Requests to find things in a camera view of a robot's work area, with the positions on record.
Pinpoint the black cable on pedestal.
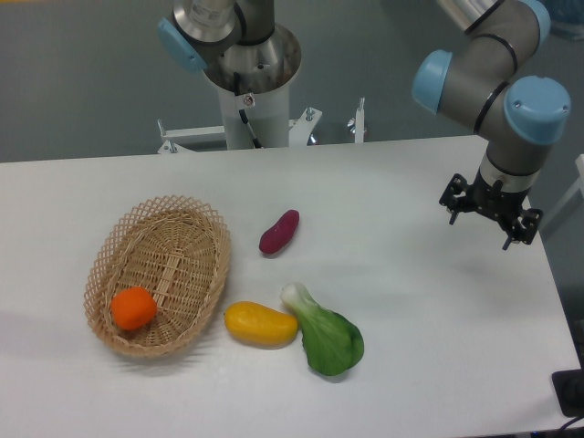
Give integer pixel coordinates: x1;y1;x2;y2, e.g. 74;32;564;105
232;72;264;150

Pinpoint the black device at table edge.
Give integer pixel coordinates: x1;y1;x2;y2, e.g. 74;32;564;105
551;370;583;417

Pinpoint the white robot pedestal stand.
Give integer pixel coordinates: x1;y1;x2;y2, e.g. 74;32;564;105
156;81;370;154

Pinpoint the green bok choy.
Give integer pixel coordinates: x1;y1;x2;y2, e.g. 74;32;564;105
280;282;365;377

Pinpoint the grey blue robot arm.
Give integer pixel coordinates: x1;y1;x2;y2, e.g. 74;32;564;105
157;1;571;244

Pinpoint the white frame at right edge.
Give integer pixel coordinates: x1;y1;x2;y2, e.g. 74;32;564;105
541;154;583;235

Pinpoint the yellow mango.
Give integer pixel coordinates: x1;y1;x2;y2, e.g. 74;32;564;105
224;301;298;347

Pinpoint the purple sweet potato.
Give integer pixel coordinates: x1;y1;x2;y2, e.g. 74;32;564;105
258;209;300;255

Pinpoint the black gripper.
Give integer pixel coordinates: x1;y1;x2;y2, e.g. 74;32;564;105
439;172;544;250

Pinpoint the orange fruit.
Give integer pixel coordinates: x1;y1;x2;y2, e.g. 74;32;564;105
110;287;158;330

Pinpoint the woven wicker basket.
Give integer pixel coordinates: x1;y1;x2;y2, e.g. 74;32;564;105
84;195;231;358

